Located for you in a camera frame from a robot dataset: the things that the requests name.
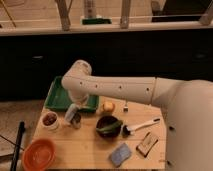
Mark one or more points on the light blue towel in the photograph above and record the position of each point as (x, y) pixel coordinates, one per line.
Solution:
(71, 112)

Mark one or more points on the green plastic tray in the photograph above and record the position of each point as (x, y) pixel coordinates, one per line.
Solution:
(58, 99)

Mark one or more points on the green cucumber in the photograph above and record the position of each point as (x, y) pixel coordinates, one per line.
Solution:
(110, 128)

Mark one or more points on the blue sponge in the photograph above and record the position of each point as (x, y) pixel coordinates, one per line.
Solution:
(120, 154)

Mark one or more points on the dark bowl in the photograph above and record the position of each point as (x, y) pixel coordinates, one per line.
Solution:
(107, 120)

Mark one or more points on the black pole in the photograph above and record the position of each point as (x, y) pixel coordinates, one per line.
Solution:
(15, 157)

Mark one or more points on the yellow apple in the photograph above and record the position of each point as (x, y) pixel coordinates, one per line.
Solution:
(107, 108)

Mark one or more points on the green base stand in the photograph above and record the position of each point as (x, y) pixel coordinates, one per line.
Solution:
(94, 21)

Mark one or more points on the brown white box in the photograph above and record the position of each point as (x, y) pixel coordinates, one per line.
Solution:
(147, 143)

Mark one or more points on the orange plastic bowl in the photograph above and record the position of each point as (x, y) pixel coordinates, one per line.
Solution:
(39, 155)

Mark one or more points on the metal fork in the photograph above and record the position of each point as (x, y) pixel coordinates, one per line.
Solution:
(125, 108)

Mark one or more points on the small white bowl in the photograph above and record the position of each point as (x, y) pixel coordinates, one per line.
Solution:
(50, 121)

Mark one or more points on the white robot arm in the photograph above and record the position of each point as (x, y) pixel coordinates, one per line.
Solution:
(188, 106)

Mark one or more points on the small metal cup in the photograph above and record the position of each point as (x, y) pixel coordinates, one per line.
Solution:
(76, 121)

